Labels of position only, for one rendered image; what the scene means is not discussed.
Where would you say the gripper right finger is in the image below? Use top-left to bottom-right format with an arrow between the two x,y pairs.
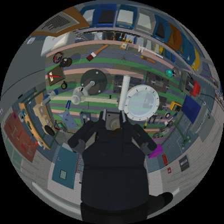
119,110 -> 158,156

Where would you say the red and black wire coil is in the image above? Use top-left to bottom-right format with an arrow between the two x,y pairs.
53,52 -> 64,64

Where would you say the black spool with yellow label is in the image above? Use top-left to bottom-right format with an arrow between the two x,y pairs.
59,57 -> 73,68

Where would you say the blue bin with black contents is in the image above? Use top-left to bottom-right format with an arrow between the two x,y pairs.
94,4 -> 116,29
152,15 -> 171,43

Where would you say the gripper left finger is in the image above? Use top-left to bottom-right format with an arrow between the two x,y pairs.
67,109 -> 108,152

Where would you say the black oval pad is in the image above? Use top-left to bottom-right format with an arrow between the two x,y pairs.
44,124 -> 56,137

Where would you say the brown board with red stick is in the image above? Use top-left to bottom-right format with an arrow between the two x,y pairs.
46,66 -> 66,87

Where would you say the blue-grey metal sheet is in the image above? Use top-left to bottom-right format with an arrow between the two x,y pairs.
59,110 -> 80,130

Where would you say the orange cork notice board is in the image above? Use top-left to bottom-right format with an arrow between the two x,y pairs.
18,91 -> 57,150

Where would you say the white cylindrical lamp handle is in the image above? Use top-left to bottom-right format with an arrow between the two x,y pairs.
118,74 -> 131,111

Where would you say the blue bin with pale contents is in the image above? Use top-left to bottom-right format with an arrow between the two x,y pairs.
80,7 -> 98,27
115,4 -> 139,30

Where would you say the small grey motor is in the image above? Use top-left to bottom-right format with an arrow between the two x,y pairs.
152,120 -> 175,139

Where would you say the navy blue mat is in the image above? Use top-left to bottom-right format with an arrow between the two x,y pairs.
180,95 -> 202,124

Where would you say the brown framed vent grille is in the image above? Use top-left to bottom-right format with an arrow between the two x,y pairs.
29,6 -> 91,38

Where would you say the blue and white torch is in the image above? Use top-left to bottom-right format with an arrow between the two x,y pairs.
41,88 -> 59,106

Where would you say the white caliper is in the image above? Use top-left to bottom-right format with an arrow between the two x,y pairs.
137,44 -> 164,59

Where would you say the red fire extinguisher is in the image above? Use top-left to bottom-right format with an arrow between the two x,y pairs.
161,153 -> 169,166

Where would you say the yellow multimeter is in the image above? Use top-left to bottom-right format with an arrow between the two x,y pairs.
169,101 -> 183,113

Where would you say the black wall sign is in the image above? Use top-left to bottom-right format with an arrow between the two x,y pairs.
178,155 -> 191,172

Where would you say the grey bin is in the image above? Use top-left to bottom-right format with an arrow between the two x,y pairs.
136,8 -> 156,35

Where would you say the small dark rest block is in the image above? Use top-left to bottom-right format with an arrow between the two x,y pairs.
158,96 -> 167,111

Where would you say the teal door with window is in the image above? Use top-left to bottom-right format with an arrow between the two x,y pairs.
52,144 -> 80,190

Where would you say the dark grey cradle block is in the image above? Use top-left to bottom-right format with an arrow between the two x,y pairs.
145,71 -> 170,94

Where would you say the dark grey rest block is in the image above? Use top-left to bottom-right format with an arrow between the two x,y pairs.
113,74 -> 143,94

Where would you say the red and grey vise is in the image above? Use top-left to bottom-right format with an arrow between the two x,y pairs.
179,71 -> 202,98

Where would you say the brown bin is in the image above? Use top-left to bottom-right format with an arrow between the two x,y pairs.
166,22 -> 183,52

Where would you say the white round magnifier lens head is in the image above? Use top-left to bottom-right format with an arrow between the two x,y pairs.
124,84 -> 160,122

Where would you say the purple box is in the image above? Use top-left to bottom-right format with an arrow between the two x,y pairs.
148,143 -> 164,160

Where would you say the cream jointed lamp arm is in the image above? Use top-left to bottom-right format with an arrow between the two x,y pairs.
71,80 -> 120,105

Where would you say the green stand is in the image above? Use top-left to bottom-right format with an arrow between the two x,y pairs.
175,119 -> 192,148

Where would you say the grey square block with disc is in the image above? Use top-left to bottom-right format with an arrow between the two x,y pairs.
106,111 -> 122,131

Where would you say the yellow bin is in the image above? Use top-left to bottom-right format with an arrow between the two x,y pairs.
190,46 -> 200,72

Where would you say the white box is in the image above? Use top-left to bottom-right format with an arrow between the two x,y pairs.
40,32 -> 76,57

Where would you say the orange handled screwdriver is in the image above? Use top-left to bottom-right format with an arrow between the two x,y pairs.
139,55 -> 156,64

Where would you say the green circuit board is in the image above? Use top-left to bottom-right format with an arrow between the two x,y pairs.
55,120 -> 66,132

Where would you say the wooden handled paint brush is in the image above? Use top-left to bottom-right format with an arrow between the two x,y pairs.
86,44 -> 109,62

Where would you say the dark round lamp base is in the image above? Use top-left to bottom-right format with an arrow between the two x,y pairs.
80,68 -> 108,95

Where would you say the grey switch box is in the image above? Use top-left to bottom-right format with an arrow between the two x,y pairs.
80,111 -> 91,124

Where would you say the wall tool rack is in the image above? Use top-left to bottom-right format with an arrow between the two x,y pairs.
81,30 -> 139,44

